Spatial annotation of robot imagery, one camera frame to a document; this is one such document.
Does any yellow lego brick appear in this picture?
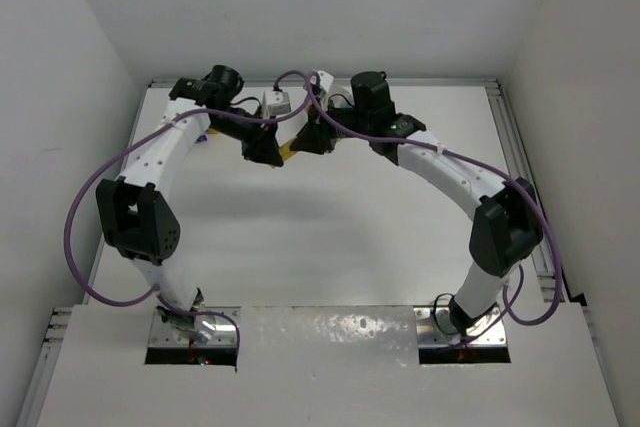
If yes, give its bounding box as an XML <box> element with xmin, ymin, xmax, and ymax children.
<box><xmin>270</xmin><ymin>136</ymin><xmax>297</xmax><ymax>169</ymax></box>

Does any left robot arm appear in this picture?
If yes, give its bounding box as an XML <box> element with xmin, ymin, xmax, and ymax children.
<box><xmin>96</xmin><ymin>65</ymin><xmax>284</xmax><ymax>337</ymax></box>

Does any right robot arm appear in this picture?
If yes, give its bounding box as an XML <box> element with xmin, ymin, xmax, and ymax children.
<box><xmin>290</xmin><ymin>71</ymin><xmax>543</xmax><ymax>335</ymax></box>

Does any white divided round container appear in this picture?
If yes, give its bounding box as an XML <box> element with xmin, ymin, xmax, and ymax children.
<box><xmin>327</xmin><ymin>86</ymin><xmax>355</xmax><ymax>109</ymax></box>

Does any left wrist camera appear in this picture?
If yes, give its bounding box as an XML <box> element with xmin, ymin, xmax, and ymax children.
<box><xmin>261</xmin><ymin>90</ymin><xmax>292</xmax><ymax>118</ymax></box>

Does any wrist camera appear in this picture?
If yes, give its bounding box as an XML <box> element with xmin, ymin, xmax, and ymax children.
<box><xmin>311</xmin><ymin>70</ymin><xmax>335</xmax><ymax>110</ymax></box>
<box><xmin>261</xmin><ymin>90</ymin><xmax>292</xmax><ymax>118</ymax></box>

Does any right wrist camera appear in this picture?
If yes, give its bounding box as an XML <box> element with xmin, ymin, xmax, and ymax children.
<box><xmin>311</xmin><ymin>70</ymin><xmax>335</xmax><ymax>110</ymax></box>

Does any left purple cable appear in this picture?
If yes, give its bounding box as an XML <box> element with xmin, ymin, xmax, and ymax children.
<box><xmin>64</xmin><ymin>70</ymin><xmax>321</xmax><ymax>348</ymax></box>

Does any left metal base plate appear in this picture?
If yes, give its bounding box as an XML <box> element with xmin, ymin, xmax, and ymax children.
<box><xmin>148</xmin><ymin>307</ymin><xmax>240</xmax><ymax>348</ymax></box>

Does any metal base plate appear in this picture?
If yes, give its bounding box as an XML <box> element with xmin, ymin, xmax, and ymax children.
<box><xmin>148</xmin><ymin>307</ymin><xmax>240</xmax><ymax>348</ymax></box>
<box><xmin>414</xmin><ymin>305</ymin><xmax>510</xmax><ymax>347</ymax></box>

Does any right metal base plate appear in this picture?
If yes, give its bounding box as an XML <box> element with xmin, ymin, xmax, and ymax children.
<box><xmin>414</xmin><ymin>305</ymin><xmax>510</xmax><ymax>347</ymax></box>

